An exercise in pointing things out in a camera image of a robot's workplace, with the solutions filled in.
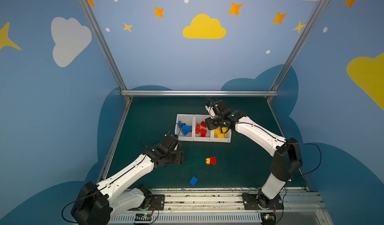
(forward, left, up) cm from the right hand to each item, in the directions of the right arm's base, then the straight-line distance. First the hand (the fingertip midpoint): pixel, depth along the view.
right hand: (210, 120), depth 87 cm
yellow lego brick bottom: (-1, -8, -16) cm, 18 cm away
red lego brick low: (0, +3, -14) cm, 14 cm away
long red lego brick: (+3, +7, -15) cm, 17 cm away
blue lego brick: (+1, +12, -11) cm, 17 cm away
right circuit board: (-45, -30, -21) cm, 57 cm away
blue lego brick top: (+1, +16, -13) cm, 21 cm away
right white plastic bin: (-4, -12, -14) cm, 19 cm away
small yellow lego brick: (-18, 0, -17) cm, 25 cm away
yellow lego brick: (-11, -6, +7) cm, 14 cm away
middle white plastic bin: (+8, +8, -11) cm, 16 cm away
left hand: (-19, +17, -8) cm, 27 cm away
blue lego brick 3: (+6, +20, -13) cm, 24 cm away
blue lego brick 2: (+5, +18, -13) cm, 23 cm away
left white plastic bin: (+7, +14, -12) cm, 19 cm away
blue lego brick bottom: (-30, +8, -16) cm, 35 cm away
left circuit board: (-48, +33, -20) cm, 62 cm away
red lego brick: (-18, -3, -17) cm, 25 cm away
